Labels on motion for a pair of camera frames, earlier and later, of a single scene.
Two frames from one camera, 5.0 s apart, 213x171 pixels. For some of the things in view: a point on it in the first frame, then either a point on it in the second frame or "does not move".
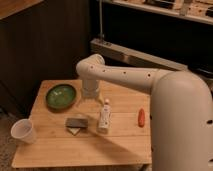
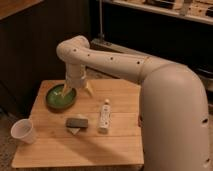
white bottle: [105, 121] does not move
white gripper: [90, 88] → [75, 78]
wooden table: [113, 129] does not move
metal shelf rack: [172, 35] does not move
